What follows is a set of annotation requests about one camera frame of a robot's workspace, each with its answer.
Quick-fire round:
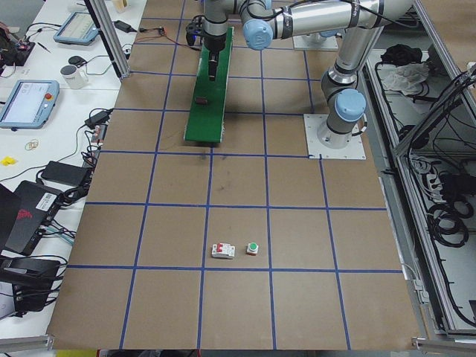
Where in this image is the brown cylindrical capacitor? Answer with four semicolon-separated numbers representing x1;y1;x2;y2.
195;97;208;105

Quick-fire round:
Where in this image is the white red circuit breaker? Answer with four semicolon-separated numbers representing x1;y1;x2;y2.
211;242;236;259

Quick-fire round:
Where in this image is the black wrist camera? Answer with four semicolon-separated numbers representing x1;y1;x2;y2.
185;15;204;48

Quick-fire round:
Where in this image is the far teach pendant tablet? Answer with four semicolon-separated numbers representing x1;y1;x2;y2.
54;11;99;45

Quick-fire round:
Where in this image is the teach pendant tablet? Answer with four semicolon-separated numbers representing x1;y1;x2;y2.
54;11;99;45
1;80;60;130

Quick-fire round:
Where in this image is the black small computer box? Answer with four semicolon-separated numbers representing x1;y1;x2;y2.
1;256;62;318

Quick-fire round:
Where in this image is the near teach pendant tablet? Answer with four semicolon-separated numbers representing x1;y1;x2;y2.
1;80;60;130

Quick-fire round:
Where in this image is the green push button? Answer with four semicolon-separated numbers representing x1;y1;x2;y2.
246;242;259;256

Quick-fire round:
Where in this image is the yellow small object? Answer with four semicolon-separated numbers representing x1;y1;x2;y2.
1;156;17;166

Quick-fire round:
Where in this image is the red black conveyor wire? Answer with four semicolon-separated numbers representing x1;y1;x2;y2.
138;25;204;51

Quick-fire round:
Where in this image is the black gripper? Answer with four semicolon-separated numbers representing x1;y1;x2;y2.
204;33;227;82

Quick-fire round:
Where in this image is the white mug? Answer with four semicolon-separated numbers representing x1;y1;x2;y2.
60;65;89;89

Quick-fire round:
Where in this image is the green conveyor belt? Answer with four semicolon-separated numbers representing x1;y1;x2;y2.
184;27;234;143

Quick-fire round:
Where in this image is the white crumpled cloth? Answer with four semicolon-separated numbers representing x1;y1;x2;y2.
382;63;429;95

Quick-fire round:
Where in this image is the black cable bundle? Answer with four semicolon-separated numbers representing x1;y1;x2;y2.
425;174;476;248

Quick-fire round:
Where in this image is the aluminium frame post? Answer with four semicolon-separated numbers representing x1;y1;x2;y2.
85;0;130;80

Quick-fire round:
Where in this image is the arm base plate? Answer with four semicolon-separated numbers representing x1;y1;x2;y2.
293;33;338;51
303;114;366;160

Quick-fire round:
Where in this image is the black power adapter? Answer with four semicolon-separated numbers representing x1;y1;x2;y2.
40;161;91;187

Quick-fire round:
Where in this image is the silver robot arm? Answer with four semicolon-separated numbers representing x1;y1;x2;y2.
308;29;344;42
199;1;413;149

